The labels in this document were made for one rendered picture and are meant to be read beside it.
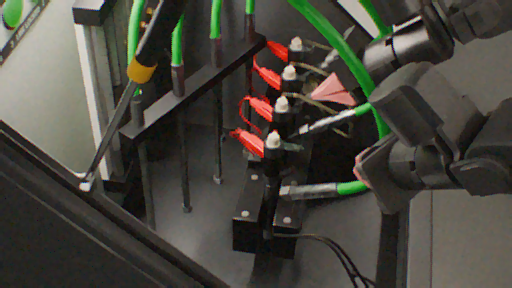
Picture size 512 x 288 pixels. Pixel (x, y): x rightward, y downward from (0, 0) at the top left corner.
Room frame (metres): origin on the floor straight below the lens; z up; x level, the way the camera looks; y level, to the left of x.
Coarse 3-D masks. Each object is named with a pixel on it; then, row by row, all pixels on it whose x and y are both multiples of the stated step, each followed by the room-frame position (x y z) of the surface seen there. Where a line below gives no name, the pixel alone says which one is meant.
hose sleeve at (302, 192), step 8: (312, 184) 0.61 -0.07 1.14; (320, 184) 0.60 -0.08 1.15; (328, 184) 0.59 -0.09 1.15; (336, 184) 0.59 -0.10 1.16; (296, 192) 0.61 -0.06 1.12; (304, 192) 0.60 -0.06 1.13; (312, 192) 0.60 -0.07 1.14; (320, 192) 0.59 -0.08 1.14; (328, 192) 0.58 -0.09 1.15; (336, 192) 0.58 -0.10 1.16
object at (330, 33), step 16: (144, 0) 0.74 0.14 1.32; (288, 0) 0.62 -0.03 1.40; (304, 0) 0.62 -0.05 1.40; (304, 16) 0.61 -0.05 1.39; (320, 16) 0.61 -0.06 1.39; (336, 32) 0.60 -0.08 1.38; (128, 48) 0.75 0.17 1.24; (336, 48) 0.59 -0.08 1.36; (128, 64) 0.75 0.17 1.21; (352, 64) 0.58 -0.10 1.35; (368, 80) 0.58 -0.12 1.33; (368, 96) 0.57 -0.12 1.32; (384, 128) 0.56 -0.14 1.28; (352, 192) 0.57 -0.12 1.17
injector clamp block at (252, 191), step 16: (304, 112) 0.93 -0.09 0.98; (304, 144) 0.85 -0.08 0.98; (288, 160) 0.81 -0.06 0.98; (304, 160) 0.81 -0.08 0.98; (256, 176) 0.77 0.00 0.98; (288, 176) 0.78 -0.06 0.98; (304, 176) 0.78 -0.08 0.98; (240, 192) 0.74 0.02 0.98; (256, 192) 0.74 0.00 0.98; (240, 208) 0.70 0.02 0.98; (256, 208) 0.71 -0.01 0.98; (288, 208) 0.71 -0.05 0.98; (304, 208) 0.79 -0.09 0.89; (240, 224) 0.68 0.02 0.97; (256, 224) 0.68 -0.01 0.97; (288, 224) 0.68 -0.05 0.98; (240, 240) 0.68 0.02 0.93; (256, 240) 0.68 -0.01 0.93; (272, 240) 0.67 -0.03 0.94; (288, 240) 0.67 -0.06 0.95; (272, 256) 0.67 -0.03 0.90; (288, 256) 0.67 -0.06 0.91
